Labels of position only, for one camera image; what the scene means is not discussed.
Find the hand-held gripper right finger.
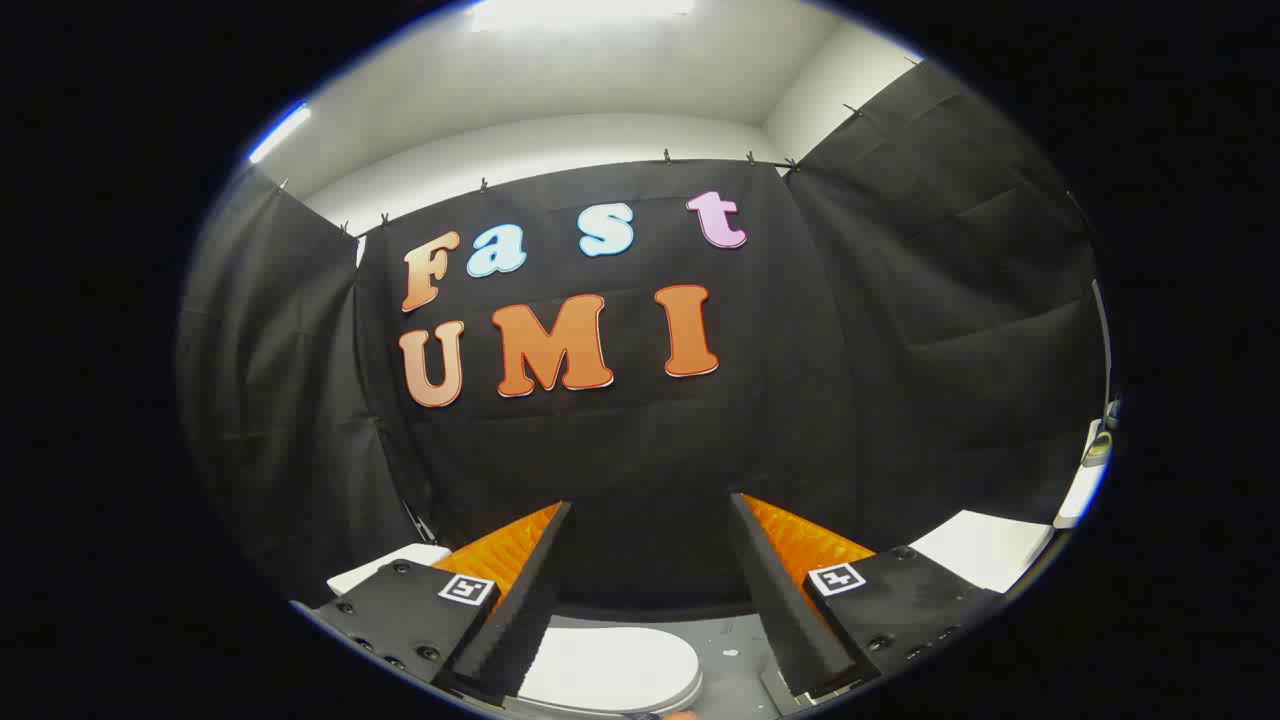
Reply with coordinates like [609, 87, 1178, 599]
[728, 492, 1004, 701]

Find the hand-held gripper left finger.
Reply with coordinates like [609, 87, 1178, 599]
[295, 500, 576, 706]

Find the white toilet lid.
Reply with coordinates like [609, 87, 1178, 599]
[515, 625, 703, 717]

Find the black backdrop cloth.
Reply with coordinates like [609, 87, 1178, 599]
[178, 60, 1106, 611]

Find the white drawer cabinet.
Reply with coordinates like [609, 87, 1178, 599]
[908, 510, 1056, 594]

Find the ceiling light panel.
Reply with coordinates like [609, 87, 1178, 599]
[468, 0, 698, 33]
[247, 102, 313, 165]

